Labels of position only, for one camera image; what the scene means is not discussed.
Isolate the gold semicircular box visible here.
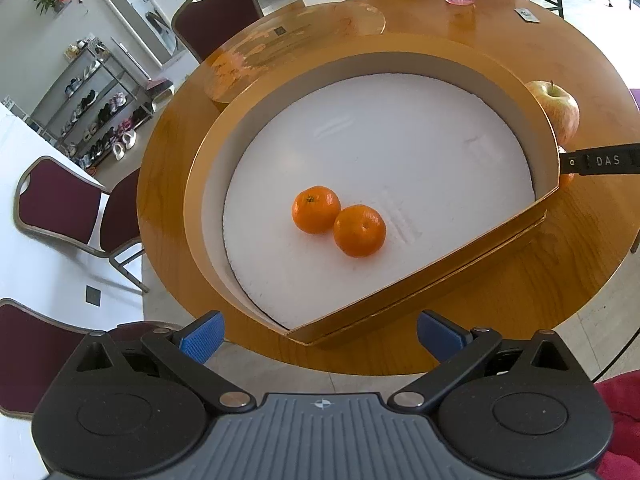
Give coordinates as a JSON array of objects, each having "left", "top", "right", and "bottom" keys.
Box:
[{"left": 182, "top": 50, "right": 561, "bottom": 346}]

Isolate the person's red clothing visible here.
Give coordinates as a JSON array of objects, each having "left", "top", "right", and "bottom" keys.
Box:
[{"left": 592, "top": 370, "right": 640, "bottom": 480}]

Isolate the metal shoe rack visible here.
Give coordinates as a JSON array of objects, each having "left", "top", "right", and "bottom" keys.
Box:
[{"left": 27, "top": 35, "right": 156, "bottom": 171}]

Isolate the round wooden desktop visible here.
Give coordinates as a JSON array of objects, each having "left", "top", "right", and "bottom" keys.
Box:
[{"left": 136, "top": 0, "right": 640, "bottom": 377}]

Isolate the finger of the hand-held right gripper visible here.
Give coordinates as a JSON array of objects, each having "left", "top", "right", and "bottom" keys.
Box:
[{"left": 558, "top": 142, "right": 640, "bottom": 179}]

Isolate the red yellow apple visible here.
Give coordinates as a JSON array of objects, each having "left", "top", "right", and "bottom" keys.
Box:
[{"left": 525, "top": 80, "right": 581, "bottom": 147}]

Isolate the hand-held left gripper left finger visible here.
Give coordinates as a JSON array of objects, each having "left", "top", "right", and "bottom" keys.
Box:
[{"left": 75, "top": 310, "right": 257, "bottom": 414}]

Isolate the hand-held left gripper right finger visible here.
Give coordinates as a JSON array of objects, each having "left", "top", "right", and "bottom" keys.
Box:
[{"left": 387, "top": 309, "right": 572, "bottom": 414}]

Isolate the glass door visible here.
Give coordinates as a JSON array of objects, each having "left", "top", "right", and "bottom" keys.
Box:
[{"left": 85, "top": 0, "right": 202, "bottom": 67}]

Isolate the maroon banquet chair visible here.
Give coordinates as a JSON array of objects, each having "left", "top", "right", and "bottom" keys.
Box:
[
  {"left": 0, "top": 298, "right": 184, "bottom": 419},
  {"left": 13, "top": 155, "right": 150, "bottom": 294},
  {"left": 171, "top": 0, "right": 264, "bottom": 64}
]

